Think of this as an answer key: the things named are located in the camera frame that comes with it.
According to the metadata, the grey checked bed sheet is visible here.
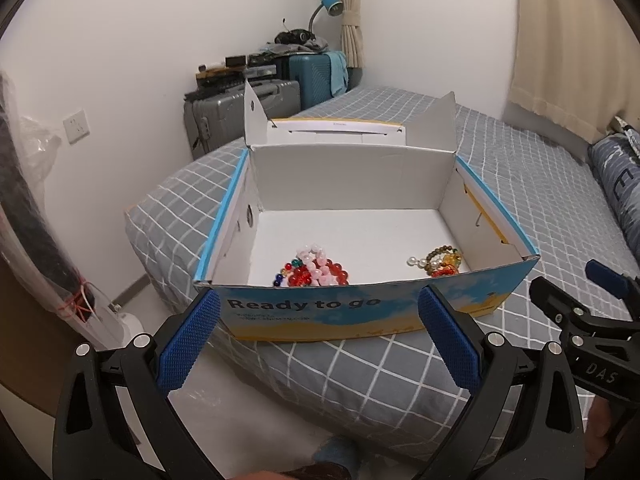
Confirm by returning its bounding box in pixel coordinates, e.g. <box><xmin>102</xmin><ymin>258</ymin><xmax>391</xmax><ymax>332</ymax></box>
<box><xmin>124</xmin><ymin>85</ymin><xmax>640</xmax><ymax>456</ymax></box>

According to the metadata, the white plastic stand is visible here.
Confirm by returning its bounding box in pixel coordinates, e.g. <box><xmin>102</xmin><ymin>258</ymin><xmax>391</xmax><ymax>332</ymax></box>
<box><xmin>102</xmin><ymin>305</ymin><xmax>142</xmax><ymax>352</ymax></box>

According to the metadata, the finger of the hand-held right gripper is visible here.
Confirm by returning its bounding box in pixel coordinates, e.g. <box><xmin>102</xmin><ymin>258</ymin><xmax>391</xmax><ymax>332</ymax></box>
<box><xmin>586</xmin><ymin>259</ymin><xmax>640</xmax><ymax>301</ymax></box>
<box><xmin>530</xmin><ymin>276</ymin><xmax>601</xmax><ymax>328</ymax></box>

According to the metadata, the plastic wrapped dark roll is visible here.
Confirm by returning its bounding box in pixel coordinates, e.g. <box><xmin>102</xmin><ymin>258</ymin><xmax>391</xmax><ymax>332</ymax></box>
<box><xmin>0</xmin><ymin>72</ymin><xmax>131</xmax><ymax>356</ymax></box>

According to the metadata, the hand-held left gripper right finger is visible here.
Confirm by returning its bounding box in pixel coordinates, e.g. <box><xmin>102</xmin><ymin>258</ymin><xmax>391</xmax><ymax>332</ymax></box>
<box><xmin>417</xmin><ymin>285</ymin><xmax>586</xmax><ymax>480</ymax></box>

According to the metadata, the dark patterned pillow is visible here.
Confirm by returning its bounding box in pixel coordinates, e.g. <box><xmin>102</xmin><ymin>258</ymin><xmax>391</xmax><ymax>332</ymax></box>
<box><xmin>587</xmin><ymin>115</ymin><xmax>640</xmax><ymax>256</ymax></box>

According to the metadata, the white wall socket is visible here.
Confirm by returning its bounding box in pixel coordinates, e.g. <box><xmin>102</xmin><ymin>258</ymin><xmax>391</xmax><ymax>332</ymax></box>
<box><xmin>62</xmin><ymin>109</ymin><xmax>93</xmax><ymax>145</ymax></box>

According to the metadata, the teal cloth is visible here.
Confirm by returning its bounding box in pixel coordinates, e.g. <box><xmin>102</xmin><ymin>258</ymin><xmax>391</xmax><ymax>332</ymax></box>
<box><xmin>327</xmin><ymin>51</ymin><xmax>349</xmax><ymax>96</ymax></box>

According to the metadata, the pile of dark clothes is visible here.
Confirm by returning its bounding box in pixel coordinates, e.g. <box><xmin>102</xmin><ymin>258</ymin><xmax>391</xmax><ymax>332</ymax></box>
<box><xmin>250</xmin><ymin>30</ymin><xmax>331</xmax><ymax>58</ymax></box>

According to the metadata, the pink bead bracelet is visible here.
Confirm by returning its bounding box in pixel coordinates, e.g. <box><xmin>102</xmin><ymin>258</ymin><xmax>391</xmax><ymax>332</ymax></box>
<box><xmin>296</xmin><ymin>244</ymin><xmax>346</xmax><ymax>286</ymax></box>

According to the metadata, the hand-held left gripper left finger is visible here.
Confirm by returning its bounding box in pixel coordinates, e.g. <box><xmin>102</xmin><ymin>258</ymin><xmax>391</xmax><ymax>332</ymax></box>
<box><xmin>52</xmin><ymin>290</ymin><xmax>223</xmax><ymax>480</ymax></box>

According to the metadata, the teal suitcase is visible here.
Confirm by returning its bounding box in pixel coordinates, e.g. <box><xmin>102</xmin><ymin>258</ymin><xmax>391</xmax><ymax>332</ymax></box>
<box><xmin>274</xmin><ymin>51</ymin><xmax>348</xmax><ymax>111</ymax></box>

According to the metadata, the wooden bead bracelet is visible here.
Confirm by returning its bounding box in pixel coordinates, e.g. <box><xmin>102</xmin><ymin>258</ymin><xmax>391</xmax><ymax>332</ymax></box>
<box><xmin>425</xmin><ymin>245</ymin><xmax>463</xmax><ymax>266</ymax></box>

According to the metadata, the beige window curtain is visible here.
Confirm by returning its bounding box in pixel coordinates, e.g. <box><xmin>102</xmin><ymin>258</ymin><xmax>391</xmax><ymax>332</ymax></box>
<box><xmin>505</xmin><ymin>0</ymin><xmax>640</xmax><ymax>146</ymax></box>

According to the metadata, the blue desk lamp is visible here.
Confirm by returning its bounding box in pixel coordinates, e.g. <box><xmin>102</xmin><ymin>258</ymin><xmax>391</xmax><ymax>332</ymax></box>
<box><xmin>307</xmin><ymin>0</ymin><xmax>344</xmax><ymax>36</ymax></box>

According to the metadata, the grey suitcase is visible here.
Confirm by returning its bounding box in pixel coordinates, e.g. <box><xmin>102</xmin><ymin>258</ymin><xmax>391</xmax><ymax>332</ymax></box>
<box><xmin>182</xmin><ymin>79</ymin><xmax>303</xmax><ymax>161</ymax></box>

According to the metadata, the person's right hand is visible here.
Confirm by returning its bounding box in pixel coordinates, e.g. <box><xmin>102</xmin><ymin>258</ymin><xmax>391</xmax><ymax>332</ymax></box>
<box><xmin>585</xmin><ymin>400</ymin><xmax>632</xmax><ymax>466</ymax></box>

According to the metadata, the tied beige curtain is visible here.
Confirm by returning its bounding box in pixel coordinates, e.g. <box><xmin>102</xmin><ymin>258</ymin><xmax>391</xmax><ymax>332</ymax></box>
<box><xmin>335</xmin><ymin>0</ymin><xmax>366</xmax><ymax>91</ymax></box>

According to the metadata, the printed cardboard box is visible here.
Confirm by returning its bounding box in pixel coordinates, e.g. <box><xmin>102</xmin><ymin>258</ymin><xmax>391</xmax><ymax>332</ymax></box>
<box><xmin>192</xmin><ymin>80</ymin><xmax>541</xmax><ymax>342</ymax></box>

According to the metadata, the colourful glass bead bracelet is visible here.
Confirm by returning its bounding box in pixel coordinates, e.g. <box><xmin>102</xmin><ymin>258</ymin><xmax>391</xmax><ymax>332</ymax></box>
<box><xmin>272</xmin><ymin>257</ymin><xmax>351</xmax><ymax>288</ymax></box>

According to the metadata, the blue slipper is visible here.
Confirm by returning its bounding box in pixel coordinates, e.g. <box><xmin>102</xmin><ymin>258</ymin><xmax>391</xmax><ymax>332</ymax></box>
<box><xmin>312</xmin><ymin>435</ymin><xmax>358</xmax><ymax>480</ymax></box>

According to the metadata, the dark electronics stack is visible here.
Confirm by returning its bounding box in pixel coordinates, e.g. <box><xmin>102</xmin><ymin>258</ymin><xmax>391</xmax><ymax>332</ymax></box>
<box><xmin>195</xmin><ymin>54</ymin><xmax>278</xmax><ymax>85</ymax></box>

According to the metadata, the wooden furniture panel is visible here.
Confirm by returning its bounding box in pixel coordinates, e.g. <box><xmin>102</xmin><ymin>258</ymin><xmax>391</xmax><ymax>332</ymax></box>
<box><xmin>0</xmin><ymin>250</ymin><xmax>66</xmax><ymax>417</ymax></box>

